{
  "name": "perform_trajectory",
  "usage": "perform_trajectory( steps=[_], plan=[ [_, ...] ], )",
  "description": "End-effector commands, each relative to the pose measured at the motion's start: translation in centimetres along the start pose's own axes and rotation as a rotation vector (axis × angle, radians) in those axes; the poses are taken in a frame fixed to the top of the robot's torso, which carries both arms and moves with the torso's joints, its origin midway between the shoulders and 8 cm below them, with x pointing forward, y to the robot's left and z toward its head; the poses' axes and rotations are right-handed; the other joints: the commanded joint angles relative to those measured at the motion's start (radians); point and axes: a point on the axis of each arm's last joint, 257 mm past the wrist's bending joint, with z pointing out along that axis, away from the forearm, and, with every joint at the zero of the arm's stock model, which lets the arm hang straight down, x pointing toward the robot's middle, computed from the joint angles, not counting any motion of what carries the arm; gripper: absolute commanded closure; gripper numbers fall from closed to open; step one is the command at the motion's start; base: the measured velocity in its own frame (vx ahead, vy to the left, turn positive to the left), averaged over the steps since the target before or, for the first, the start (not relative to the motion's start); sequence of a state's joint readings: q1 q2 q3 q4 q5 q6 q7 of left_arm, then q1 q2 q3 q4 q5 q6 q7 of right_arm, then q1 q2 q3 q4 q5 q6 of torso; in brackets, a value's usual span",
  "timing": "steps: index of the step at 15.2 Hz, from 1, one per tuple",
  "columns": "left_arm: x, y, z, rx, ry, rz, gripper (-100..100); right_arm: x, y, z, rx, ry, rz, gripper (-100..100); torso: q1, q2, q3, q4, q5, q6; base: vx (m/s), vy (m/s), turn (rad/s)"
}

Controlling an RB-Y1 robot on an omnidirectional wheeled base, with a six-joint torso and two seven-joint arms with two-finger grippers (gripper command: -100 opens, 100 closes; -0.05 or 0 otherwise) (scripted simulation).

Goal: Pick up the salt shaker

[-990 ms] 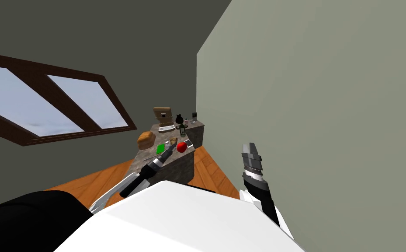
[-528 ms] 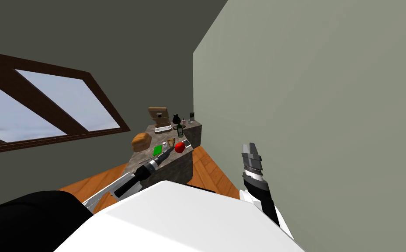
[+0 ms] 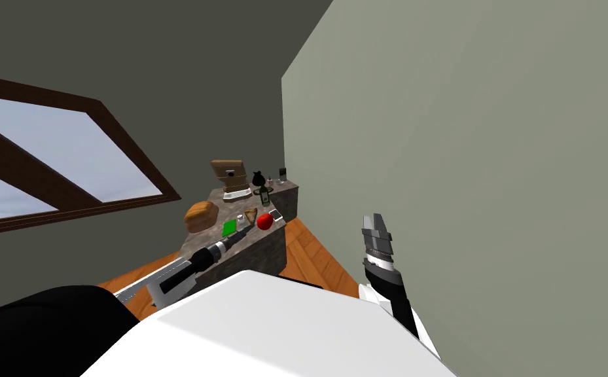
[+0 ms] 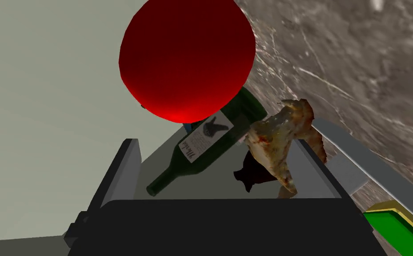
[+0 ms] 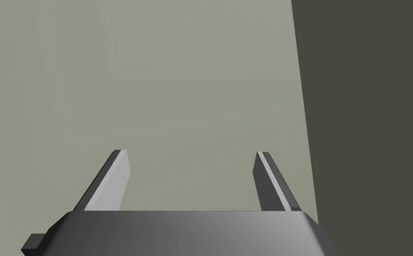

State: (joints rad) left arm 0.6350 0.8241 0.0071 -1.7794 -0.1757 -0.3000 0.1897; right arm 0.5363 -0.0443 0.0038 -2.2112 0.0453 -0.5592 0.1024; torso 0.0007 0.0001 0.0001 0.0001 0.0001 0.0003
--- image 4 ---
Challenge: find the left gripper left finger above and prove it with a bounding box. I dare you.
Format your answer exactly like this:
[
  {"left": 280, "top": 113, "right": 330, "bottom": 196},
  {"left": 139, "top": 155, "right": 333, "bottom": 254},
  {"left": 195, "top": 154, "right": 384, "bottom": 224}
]
[{"left": 86, "top": 138, "right": 143, "bottom": 212}]

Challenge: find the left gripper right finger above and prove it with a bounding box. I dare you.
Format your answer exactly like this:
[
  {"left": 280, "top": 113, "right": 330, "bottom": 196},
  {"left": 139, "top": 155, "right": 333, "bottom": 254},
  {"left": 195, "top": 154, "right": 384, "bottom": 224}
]
[{"left": 286, "top": 138, "right": 343, "bottom": 199}]

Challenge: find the brown torn bread piece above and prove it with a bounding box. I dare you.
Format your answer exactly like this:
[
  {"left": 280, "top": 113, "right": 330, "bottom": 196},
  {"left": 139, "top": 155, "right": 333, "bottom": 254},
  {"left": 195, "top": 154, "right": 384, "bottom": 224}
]
[{"left": 233, "top": 98, "right": 328, "bottom": 199}]

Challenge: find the dark green wine bottle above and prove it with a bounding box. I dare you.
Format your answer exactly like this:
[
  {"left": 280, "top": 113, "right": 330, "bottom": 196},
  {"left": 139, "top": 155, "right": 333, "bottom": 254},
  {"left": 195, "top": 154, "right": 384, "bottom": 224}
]
[{"left": 145, "top": 86, "right": 268, "bottom": 197}]

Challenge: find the green flat object yellow rim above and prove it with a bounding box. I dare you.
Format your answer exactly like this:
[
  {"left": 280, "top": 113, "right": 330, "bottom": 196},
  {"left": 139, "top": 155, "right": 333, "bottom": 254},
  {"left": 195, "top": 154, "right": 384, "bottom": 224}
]
[{"left": 362, "top": 200, "right": 413, "bottom": 256}]

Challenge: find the red ball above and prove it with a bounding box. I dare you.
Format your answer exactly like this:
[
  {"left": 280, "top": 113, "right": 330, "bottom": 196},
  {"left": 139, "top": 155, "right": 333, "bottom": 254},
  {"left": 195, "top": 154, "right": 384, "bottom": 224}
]
[{"left": 118, "top": 0, "right": 257, "bottom": 124}]

